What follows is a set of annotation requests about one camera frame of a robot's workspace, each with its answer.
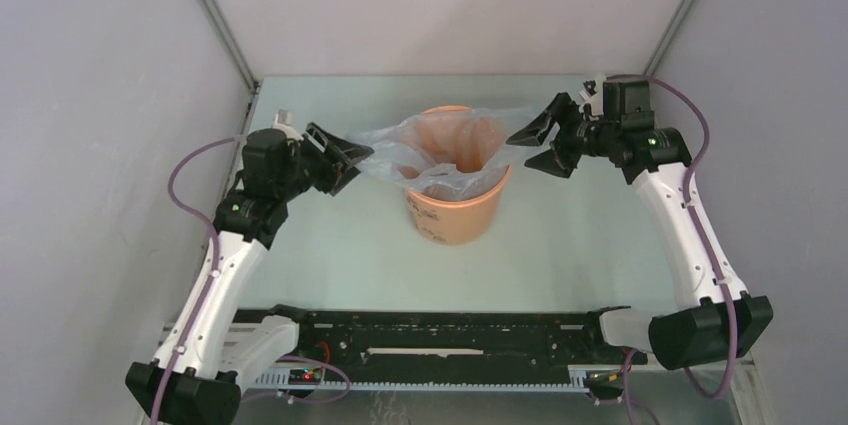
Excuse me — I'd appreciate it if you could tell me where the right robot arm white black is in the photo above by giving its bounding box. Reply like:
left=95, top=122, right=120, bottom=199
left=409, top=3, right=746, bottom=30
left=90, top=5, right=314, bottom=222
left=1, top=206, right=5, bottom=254
left=506, top=75, right=774, bottom=370

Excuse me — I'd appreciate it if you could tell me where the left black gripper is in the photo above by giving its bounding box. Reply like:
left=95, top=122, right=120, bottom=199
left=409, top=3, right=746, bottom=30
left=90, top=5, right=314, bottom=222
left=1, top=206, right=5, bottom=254
left=275, top=123, right=372, bottom=201

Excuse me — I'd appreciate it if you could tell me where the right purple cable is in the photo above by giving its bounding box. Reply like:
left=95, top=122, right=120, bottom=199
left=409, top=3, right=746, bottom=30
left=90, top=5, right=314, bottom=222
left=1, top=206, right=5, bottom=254
left=606, top=74, right=740, bottom=425

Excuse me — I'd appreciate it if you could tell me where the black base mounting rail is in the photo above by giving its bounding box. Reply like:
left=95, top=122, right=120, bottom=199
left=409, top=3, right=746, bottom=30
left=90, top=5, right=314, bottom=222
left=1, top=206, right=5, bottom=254
left=234, top=305, right=626, bottom=379

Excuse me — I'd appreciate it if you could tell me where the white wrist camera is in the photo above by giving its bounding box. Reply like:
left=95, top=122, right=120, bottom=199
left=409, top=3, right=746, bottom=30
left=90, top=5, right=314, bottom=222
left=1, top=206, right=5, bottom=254
left=578, top=74, right=606, bottom=121
left=271, top=109, right=304, bottom=144

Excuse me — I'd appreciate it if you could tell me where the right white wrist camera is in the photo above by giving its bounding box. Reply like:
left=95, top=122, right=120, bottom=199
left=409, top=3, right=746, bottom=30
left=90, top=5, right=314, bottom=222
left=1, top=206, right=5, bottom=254
left=578, top=74, right=606, bottom=121

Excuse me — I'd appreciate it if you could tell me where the white slotted cable duct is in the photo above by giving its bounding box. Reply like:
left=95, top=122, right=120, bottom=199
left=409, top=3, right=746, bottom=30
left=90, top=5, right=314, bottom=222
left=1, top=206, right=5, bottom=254
left=252, top=366, right=589, bottom=393

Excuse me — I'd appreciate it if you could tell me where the light blue plastic trash bag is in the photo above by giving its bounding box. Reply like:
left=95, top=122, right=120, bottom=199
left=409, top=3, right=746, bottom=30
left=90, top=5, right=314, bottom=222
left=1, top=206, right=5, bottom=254
left=346, top=107, right=541, bottom=202

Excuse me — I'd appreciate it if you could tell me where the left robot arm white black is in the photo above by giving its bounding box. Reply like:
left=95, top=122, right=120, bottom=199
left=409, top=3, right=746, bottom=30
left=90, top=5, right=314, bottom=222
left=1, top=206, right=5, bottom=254
left=125, top=122, right=373, bottom=424

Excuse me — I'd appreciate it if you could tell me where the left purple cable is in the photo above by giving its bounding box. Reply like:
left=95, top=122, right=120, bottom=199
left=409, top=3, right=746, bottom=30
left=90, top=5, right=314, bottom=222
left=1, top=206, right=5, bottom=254
left=148, top=137, right=352, bottom=425

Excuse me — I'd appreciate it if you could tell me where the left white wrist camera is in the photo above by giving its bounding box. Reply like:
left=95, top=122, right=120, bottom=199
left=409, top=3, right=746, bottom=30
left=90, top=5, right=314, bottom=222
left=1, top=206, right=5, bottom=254
left=271, top=109, right=304, bottom=144

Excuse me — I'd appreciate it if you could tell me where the purple cable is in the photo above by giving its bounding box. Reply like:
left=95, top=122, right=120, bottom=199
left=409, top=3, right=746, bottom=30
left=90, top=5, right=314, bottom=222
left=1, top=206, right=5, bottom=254
left=148, top=137, right=352, bottom=425
left=606, top=74, right=740, bottom=425

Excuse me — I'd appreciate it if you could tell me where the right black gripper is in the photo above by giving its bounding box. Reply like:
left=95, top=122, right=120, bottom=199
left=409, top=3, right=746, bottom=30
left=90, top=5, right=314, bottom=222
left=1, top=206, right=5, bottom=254
left=507, top=93, right=618, bottom=179

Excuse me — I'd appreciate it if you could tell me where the orange plastic trash bin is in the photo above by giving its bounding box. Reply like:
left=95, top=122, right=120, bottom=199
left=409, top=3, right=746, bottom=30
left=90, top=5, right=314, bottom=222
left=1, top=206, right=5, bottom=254
left=404, top=105, right=511, bottom=245

